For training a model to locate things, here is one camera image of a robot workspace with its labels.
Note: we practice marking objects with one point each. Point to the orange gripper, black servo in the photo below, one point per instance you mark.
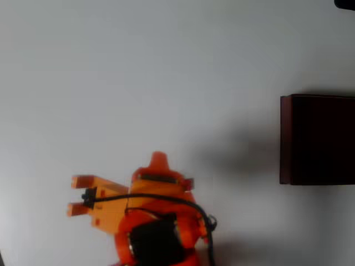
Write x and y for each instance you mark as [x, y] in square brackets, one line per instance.
[158, 185]

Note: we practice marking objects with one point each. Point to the small red block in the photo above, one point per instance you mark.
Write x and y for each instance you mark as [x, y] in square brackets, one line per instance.
[189, 184]

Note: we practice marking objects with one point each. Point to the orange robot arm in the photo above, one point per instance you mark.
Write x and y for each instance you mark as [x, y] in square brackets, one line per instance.
[155, 238]

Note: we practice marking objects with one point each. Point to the dark brown box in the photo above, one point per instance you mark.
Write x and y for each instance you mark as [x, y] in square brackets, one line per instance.
[321, 138]

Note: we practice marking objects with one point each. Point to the black object at picture corner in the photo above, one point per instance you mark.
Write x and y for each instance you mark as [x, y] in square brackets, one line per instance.
[345, 4]

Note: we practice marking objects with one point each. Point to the light orange camera mount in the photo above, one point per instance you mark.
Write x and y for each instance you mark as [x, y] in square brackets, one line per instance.
[111, 212]

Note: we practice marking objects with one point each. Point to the small black camera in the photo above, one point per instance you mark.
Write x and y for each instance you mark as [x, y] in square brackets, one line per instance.
[90, 196]

